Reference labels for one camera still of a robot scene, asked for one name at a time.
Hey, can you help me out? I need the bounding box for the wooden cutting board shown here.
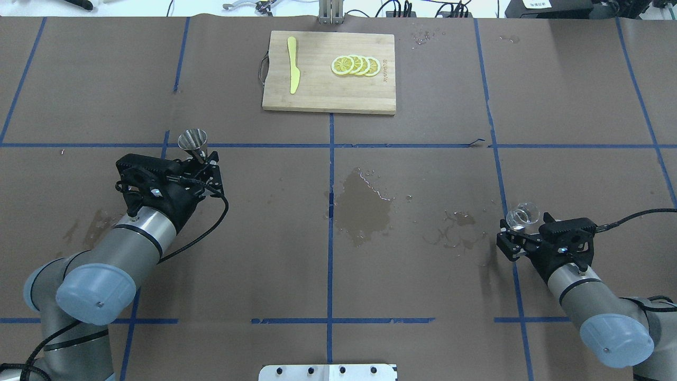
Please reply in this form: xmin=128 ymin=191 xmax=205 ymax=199
xmin=262 ymin=30 xmax=397 ymax=115

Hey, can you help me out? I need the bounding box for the steel double jigger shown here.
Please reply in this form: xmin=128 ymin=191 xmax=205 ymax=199
xmin=177 ymin=129 xmax=208 ymax=164

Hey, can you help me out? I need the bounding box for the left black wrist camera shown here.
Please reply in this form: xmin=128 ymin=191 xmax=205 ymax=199
xmin=115 ymin=153 xmax=182 ymax=198

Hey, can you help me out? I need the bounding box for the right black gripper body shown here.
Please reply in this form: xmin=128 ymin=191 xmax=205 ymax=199
xmin=523 ymin=232 xmax=594 ymax=280

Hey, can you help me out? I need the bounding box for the lemon slice four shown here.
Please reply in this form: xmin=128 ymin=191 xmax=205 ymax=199
xmin=363 ymin=57 xmax=381 ymax=77

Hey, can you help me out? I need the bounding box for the aluminium frame post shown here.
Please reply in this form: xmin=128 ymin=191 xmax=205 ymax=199
xmin=318 ymin=0 xmax=345 ymax=25

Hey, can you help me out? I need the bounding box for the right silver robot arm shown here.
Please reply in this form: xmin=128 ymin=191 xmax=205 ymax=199
xmin=496 ymin=209 xmax=676 ymax=380

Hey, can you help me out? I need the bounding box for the lemon slice two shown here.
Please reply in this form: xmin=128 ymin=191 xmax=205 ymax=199
xmin=348 ymin=54 xmax=366 ymax=76

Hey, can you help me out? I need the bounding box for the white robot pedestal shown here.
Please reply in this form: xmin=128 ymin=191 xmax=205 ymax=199
xmin=258 ymin=364 xmax=398 ymax=380

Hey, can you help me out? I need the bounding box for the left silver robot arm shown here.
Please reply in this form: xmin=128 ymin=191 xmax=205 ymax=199
xmin=2 ymin=149 xmax=225 ymax=380

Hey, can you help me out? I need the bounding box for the yellow plastic knife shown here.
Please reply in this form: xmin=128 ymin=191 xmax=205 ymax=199
xmin=286 ymin=36 xmax=301 ymax=95

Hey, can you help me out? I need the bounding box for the clear glass cup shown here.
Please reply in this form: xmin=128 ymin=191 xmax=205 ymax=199
xmin=505 ymin=202 xmax=540 ymax=231

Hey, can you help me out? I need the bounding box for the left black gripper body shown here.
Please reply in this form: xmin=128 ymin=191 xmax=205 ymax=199
xmin=125 ymin=172 xmax=205 ymax=232

